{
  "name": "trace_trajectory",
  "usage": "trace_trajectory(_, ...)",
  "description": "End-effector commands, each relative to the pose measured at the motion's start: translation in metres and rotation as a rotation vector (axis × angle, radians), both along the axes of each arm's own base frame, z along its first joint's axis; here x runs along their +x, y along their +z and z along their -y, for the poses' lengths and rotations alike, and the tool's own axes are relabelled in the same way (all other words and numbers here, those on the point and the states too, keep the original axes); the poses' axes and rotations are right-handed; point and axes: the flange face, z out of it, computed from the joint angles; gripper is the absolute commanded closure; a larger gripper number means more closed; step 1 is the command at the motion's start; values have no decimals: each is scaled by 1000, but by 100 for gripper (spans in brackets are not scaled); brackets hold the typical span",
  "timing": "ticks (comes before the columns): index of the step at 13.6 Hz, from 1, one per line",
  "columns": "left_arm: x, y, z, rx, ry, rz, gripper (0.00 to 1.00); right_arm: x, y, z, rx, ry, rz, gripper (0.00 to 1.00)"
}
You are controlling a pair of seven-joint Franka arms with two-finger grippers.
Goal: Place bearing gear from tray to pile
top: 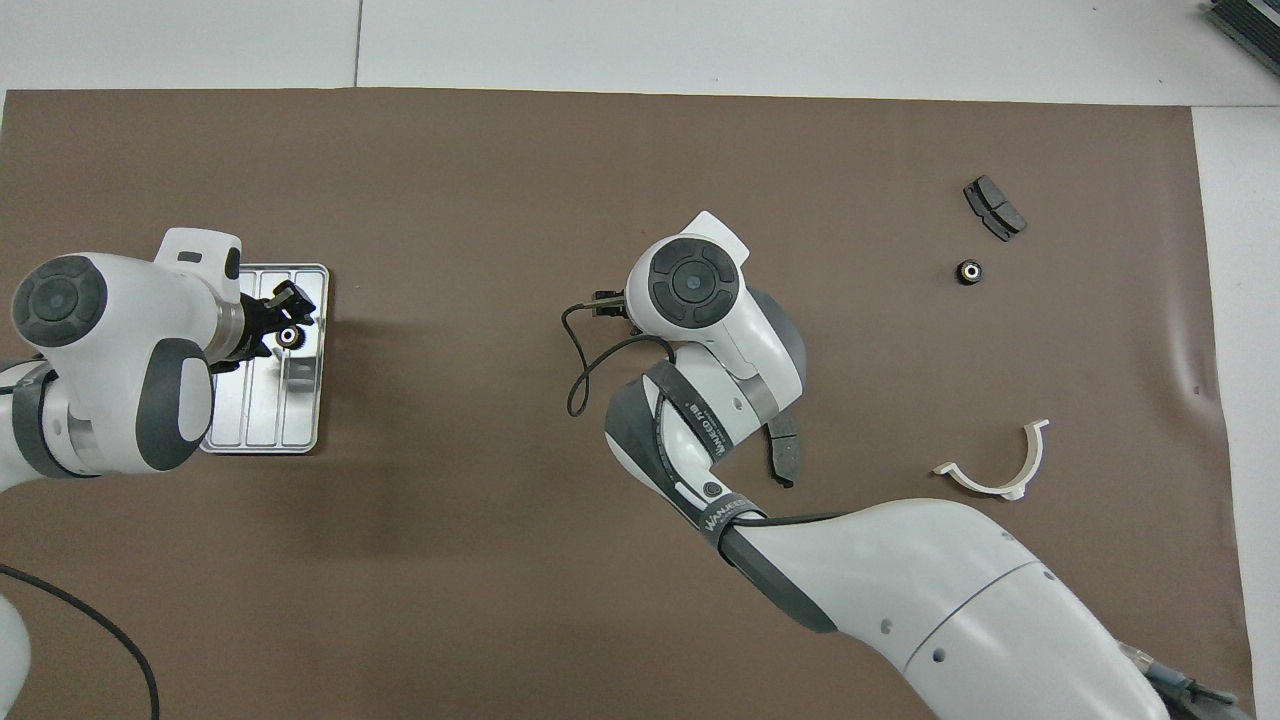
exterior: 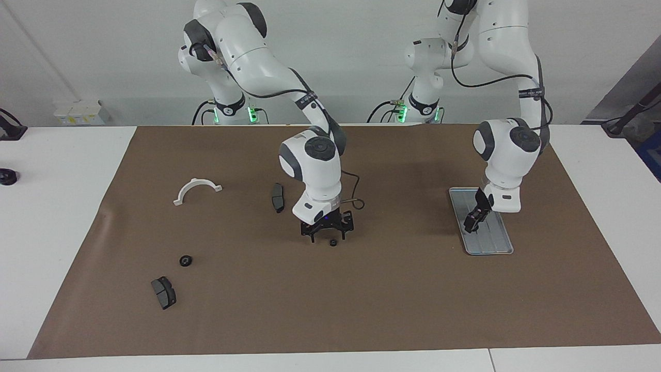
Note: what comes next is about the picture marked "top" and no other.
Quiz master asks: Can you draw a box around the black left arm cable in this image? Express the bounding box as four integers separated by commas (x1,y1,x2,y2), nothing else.
0,563,162,720

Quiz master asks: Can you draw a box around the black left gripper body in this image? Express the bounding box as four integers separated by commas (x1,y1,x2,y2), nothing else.
210,295,277,377

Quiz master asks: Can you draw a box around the silver metal tray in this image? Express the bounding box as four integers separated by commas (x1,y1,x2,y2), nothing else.
197,263,331,456

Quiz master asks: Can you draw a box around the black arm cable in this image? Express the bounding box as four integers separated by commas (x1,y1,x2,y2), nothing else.
560,290,851,536
0,563,162,720

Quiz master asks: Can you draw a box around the grey ridged device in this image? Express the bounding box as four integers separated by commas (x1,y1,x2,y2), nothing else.
1205,0,1280,79

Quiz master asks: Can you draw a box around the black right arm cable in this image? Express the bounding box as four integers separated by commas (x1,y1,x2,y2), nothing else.
560,290,851,536

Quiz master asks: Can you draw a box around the white curved plastic bracket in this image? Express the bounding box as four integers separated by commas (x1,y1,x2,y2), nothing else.
932,419,1051,501

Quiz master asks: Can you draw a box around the short grey brake pad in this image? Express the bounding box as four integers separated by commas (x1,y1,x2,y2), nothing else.
963,175,1028,243

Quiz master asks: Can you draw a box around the brown paper table mat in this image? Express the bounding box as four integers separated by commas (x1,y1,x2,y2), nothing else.
0,88,1259,720

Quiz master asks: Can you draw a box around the long grey brake pad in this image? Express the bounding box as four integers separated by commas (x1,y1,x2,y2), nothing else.
765,408,804,489

